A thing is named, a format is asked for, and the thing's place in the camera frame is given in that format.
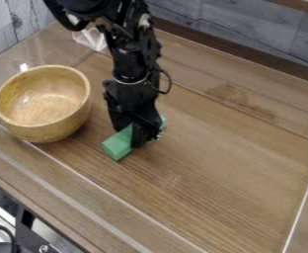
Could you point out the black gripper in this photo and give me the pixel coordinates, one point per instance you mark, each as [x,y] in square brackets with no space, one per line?
[131,106]

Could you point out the green rectangular stick block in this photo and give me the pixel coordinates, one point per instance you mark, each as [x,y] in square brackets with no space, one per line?
[118,145]

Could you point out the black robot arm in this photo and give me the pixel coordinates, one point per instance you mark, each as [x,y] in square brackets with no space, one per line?
[126,23]

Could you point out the wooden bowl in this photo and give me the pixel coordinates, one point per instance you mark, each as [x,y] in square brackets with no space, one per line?
[45,103]

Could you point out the clear acrylic corner bracket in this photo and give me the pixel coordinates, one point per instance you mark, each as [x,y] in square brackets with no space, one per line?
[91,38]

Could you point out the black table frame bracket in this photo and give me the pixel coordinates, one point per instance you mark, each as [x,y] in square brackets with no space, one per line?
[29,241]

